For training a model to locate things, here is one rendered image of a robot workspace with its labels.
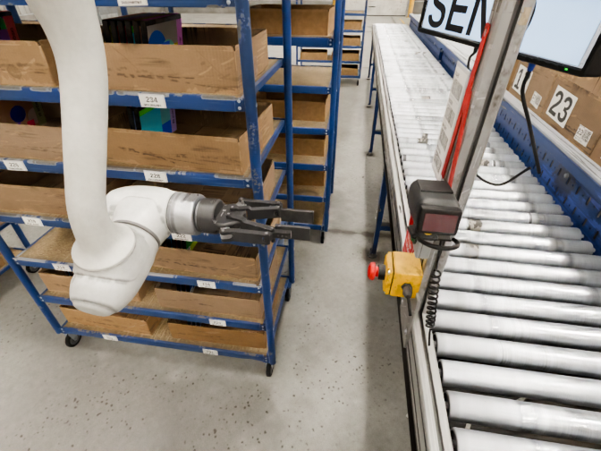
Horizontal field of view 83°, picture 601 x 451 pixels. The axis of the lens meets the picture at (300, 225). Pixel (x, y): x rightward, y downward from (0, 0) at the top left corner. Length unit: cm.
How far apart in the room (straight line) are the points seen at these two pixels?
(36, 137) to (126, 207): 49
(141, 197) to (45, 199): 61
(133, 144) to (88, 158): 45
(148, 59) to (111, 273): 50
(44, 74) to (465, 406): 117
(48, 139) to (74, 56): 61
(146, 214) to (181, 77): 34
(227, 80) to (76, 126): 38
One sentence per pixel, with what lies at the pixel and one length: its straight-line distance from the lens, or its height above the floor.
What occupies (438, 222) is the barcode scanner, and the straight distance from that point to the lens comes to 54.
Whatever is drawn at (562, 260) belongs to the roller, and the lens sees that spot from 116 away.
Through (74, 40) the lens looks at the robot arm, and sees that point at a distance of 58.
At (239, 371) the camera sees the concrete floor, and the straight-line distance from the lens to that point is 160.
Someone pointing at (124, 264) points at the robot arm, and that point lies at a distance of 66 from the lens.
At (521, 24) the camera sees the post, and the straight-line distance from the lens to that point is 58.
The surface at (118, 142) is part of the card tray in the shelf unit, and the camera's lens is 106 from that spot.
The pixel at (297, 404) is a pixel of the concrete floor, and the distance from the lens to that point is 151.
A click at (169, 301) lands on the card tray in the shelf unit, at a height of 38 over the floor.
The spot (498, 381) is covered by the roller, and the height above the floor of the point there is 74.
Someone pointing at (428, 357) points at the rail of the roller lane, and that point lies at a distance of 78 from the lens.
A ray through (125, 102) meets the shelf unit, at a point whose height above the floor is 112.
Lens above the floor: 136
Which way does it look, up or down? 36 degrees down
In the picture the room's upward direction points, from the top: straight up
